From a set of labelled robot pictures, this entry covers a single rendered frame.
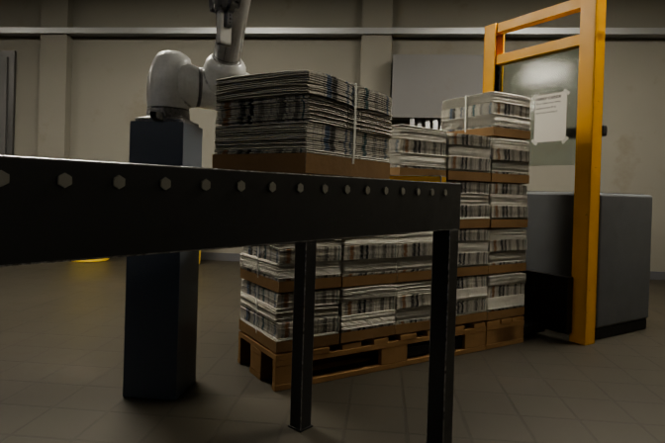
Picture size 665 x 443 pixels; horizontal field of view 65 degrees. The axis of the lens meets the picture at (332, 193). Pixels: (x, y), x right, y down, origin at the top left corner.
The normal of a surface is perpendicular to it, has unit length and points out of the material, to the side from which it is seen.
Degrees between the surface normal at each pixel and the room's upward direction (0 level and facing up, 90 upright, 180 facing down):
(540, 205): 90
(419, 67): 90
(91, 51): 90
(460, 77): 90
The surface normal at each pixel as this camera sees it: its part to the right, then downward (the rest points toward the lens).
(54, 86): -0.10, 0.00
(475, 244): 0.52, 0.01
